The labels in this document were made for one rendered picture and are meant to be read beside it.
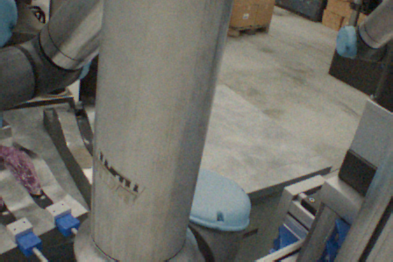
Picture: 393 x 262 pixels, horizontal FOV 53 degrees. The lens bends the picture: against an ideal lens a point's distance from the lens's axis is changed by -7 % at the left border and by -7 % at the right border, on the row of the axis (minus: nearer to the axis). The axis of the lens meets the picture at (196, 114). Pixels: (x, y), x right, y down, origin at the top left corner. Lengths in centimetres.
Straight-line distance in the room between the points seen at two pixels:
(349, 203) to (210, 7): 40
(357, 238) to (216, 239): 17
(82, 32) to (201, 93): 24
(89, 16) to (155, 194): 23
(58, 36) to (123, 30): 26
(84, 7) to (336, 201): 41
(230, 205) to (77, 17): 27
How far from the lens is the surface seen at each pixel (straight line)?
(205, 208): 46
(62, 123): 128
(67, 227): 100
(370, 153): 58
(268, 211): 159
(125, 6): 25
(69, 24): 49
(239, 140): 156
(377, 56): 105
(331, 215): 62
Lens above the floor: 156
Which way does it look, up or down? 27 degrees down
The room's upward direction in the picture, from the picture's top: 11 degrees clockwise
